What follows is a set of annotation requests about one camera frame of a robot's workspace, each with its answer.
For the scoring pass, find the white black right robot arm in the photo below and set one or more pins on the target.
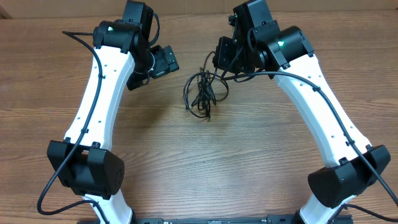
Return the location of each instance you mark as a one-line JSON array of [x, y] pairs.
[[351, 163]]

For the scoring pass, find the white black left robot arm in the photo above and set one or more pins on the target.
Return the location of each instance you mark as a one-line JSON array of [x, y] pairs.
[[125, 57]]

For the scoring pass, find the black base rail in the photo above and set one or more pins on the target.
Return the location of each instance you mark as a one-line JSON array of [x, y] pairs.
[[217, 220]]

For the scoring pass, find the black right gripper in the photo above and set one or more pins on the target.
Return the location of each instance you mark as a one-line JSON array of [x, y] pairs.
[[222, 63]]

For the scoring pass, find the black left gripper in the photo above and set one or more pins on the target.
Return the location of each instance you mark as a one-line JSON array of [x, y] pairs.
[[163, 67]]

